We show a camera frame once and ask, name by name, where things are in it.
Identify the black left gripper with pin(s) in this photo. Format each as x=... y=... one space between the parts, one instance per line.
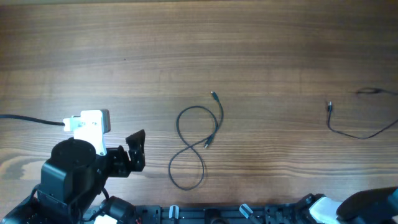
x=122 y=167

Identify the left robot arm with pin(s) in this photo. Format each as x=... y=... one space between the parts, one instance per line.
x=72 y=178

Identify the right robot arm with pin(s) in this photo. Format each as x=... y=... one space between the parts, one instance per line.
x=375 y=206

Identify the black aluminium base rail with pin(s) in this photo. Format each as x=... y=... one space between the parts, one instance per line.
x=268 y=214

